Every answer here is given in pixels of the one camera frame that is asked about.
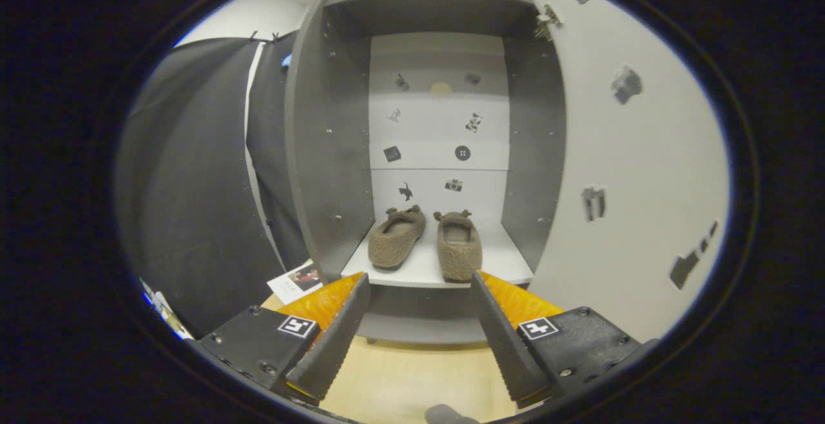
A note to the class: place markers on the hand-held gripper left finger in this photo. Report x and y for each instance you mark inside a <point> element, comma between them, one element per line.
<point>338,343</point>

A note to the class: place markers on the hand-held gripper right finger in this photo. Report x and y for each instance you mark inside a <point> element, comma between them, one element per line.
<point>506,346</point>

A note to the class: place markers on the brown fuzzy slipper shoe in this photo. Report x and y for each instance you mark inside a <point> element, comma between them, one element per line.
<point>459,256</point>
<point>394,243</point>

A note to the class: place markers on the grey shoe cabinet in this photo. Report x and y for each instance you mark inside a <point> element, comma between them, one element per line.
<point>329,153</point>

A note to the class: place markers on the black backdrop cloth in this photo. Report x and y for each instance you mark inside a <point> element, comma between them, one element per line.
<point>193,205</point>

